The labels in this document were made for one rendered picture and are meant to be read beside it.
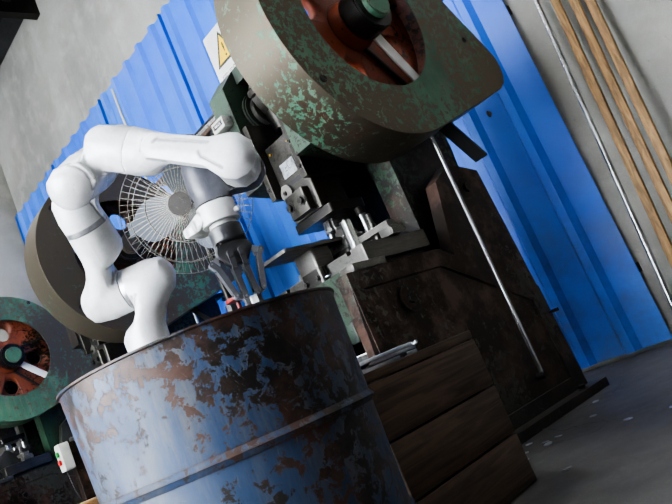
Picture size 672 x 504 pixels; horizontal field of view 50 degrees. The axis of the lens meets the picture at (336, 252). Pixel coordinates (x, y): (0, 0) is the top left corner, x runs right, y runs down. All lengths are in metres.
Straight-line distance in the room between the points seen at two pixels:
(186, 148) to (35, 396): 3.64
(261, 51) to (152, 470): 1.32
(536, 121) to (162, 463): 2.56
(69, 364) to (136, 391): 4.28
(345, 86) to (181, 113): 3.03
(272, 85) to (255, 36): 0.13
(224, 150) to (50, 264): 1.97
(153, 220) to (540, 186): 1.65
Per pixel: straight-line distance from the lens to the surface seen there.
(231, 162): 1.50
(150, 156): 1.60
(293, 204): 2.35
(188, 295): 3.57
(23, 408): 5.00
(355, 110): 1.97
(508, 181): 3.28
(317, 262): 2.22
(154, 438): 0.90
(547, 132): 3.18
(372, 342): 1.95
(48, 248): 3.41
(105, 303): 1.90
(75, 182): 1.71
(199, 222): 1.60
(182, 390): 0.88
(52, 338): 5.19
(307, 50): 1.99
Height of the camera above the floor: 0.34
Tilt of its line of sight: 10 degrees up
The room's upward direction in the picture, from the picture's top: 23 degrees counter-clockwise
